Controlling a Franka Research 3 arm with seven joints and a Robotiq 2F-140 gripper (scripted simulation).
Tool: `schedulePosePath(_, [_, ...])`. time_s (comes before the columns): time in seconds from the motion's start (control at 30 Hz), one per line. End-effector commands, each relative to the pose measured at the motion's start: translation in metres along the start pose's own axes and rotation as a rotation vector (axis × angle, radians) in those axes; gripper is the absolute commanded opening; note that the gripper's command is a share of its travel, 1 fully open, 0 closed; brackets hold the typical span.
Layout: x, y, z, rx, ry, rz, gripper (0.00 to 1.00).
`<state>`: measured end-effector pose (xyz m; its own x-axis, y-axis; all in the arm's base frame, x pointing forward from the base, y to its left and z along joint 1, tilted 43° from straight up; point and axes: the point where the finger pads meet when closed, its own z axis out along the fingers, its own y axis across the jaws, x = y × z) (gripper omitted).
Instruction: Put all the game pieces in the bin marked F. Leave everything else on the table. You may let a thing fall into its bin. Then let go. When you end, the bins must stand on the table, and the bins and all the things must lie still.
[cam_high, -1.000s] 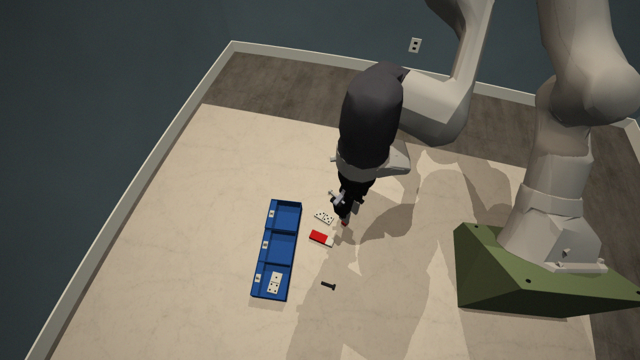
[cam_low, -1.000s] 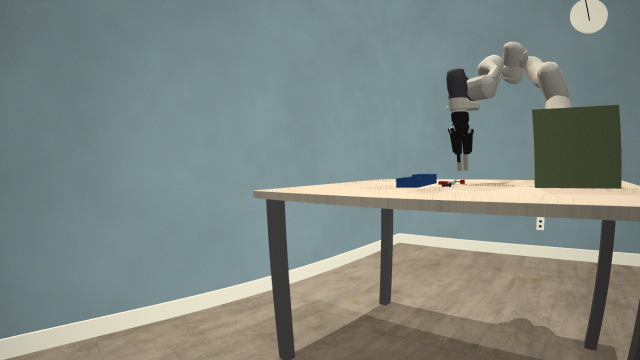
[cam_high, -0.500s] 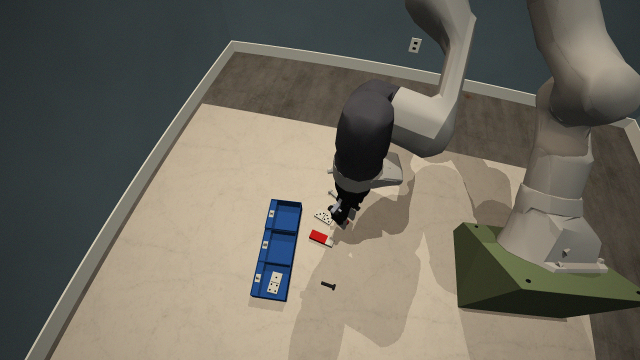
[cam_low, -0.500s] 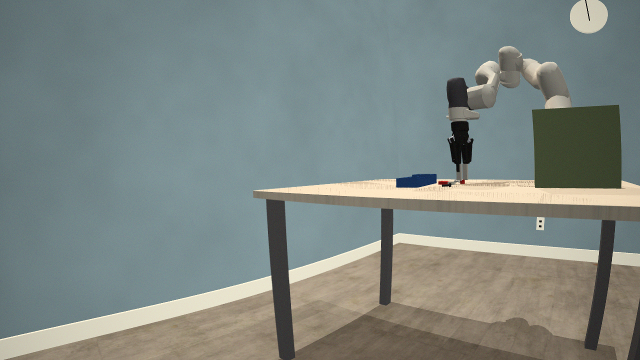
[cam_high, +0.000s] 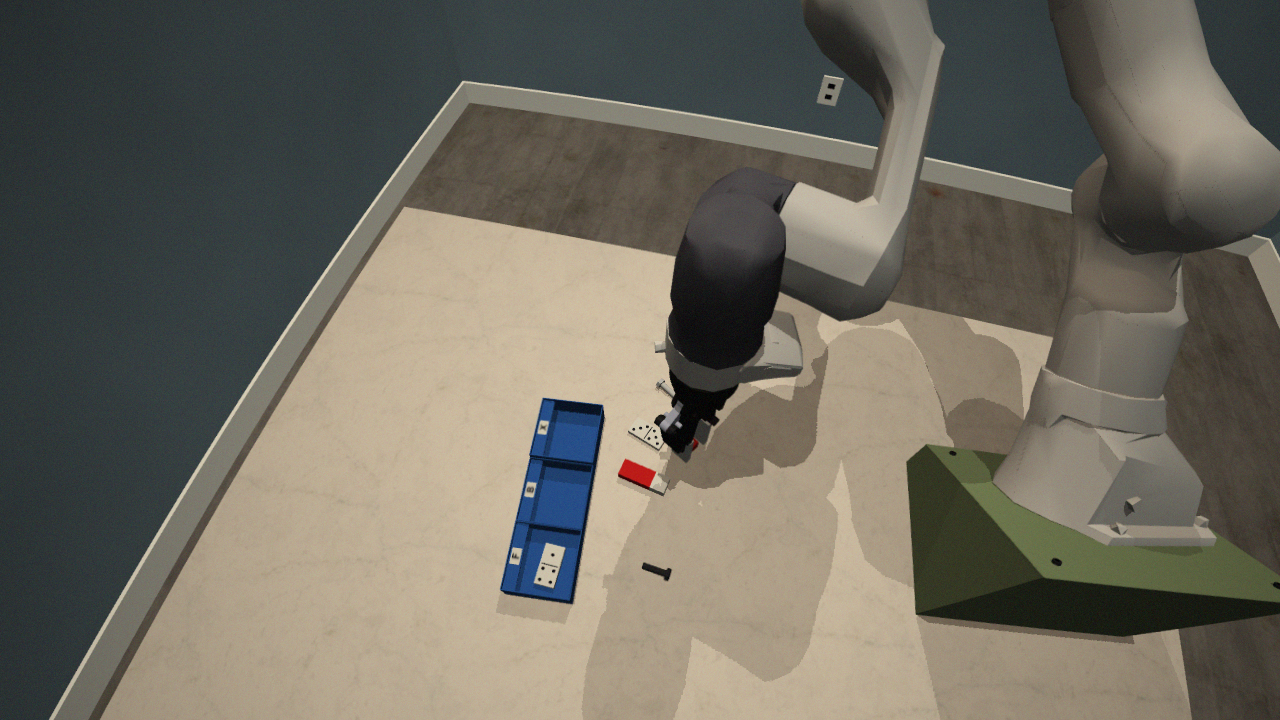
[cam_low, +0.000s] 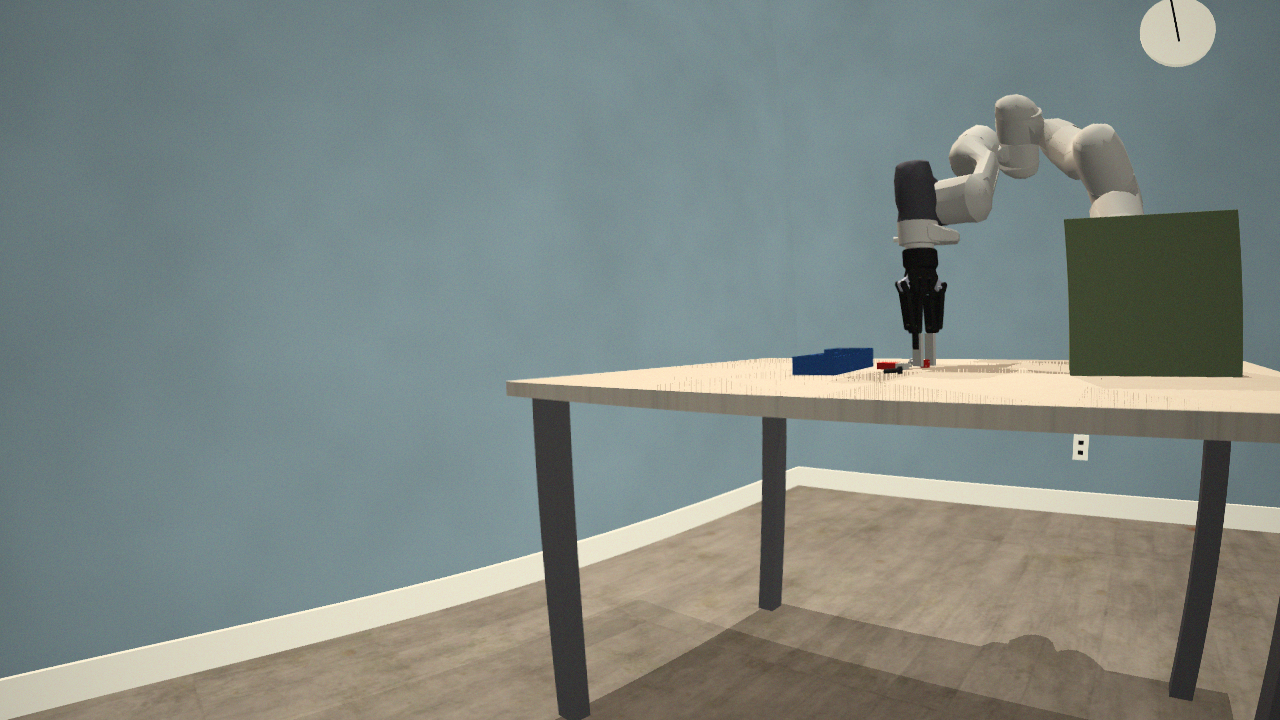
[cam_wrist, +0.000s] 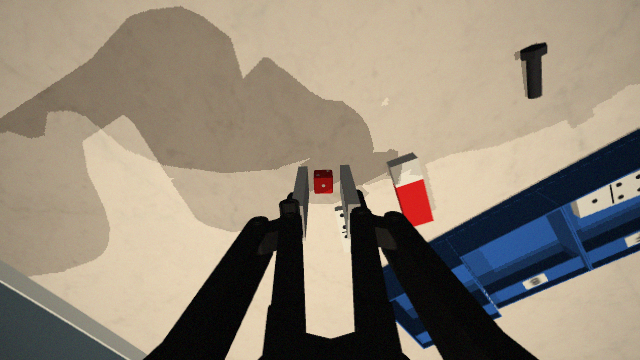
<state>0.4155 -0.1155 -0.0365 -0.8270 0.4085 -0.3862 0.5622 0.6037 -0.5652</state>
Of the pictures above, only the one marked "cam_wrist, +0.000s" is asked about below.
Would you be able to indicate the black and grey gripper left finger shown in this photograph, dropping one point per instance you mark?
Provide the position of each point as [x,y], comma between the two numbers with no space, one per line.
[209,324]

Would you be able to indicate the blue bin rack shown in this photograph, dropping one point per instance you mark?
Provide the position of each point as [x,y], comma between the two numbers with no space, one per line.
[539,245]

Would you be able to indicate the red die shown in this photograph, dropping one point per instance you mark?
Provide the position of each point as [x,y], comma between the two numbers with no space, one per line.
[323,181]

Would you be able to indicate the white domino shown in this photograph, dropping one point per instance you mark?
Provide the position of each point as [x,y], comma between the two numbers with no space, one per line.
[342,228]
[614,193]

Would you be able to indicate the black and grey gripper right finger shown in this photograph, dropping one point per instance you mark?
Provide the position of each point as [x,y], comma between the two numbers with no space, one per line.
[458,325]

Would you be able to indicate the red and white eraser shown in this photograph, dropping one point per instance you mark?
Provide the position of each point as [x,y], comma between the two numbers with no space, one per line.
[410,189]

